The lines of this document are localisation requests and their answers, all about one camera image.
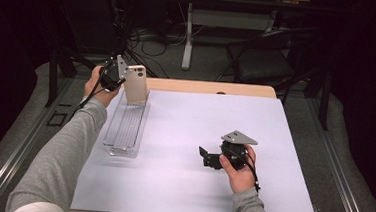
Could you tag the aluminium floor rail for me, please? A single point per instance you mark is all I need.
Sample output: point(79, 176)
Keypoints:
point(338, 173)
point(4, 170)

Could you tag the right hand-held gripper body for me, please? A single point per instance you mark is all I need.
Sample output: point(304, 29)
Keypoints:
point(234, 154)

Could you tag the white table mat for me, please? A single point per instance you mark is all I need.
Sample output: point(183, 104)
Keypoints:
point(177, 185)

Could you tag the clear plastic tray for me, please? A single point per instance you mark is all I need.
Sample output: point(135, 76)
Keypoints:
point(127, 132)

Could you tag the wooden table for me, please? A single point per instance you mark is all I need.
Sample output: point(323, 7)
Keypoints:
point(194, 86)

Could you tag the beige phone case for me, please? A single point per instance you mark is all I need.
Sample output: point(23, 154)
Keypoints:
point(136, 85)

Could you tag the black chair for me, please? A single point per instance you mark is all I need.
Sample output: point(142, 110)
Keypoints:
point(262, 67)

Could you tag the white-legged desk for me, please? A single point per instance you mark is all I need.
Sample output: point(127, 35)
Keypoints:
point(188, 36)

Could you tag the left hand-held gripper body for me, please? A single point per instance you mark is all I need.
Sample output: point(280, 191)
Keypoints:
point(111, 75)

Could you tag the black metal stand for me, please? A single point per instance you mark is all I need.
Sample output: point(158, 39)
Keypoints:
point(325, 102)
point(52, 76)

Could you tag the person's right hand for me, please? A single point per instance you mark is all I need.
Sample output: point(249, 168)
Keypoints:
point(242, 180)

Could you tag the person's left hand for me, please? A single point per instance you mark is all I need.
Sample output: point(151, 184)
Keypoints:
point(95, 88)

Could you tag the dark table grommet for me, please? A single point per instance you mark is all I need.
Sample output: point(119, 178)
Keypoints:
point(221, 93)

